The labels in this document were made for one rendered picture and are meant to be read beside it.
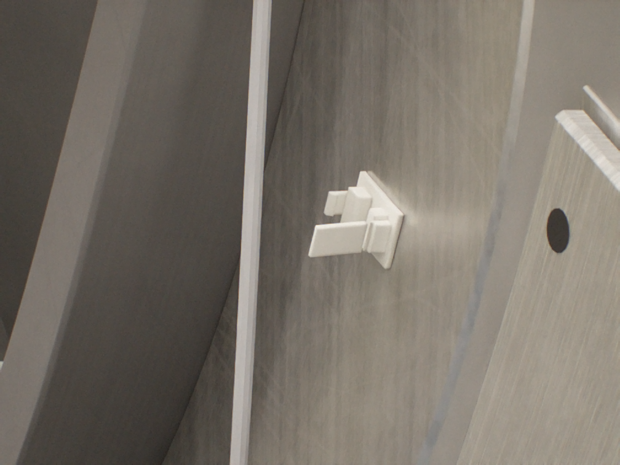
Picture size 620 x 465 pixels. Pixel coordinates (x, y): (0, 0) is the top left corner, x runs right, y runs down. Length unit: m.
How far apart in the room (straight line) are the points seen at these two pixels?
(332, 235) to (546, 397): 0.10
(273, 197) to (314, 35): 0.05
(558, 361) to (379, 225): 0.10
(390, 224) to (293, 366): 0.07
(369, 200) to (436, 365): 0.05
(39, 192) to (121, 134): 0.87
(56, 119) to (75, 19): 0.06
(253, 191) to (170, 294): 0.08
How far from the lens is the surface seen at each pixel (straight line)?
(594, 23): 0.88
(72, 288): 1.02
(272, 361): 1.02
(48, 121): 1.88
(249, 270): 0.97
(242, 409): 0.97
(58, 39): 1.90
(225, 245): 1.03
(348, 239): 0.96
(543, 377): 0.88
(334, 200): 0.97
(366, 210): 0.97
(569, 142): 0.87
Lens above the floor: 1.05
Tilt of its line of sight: 6 degrees down
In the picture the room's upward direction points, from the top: 1 degrees clockwise
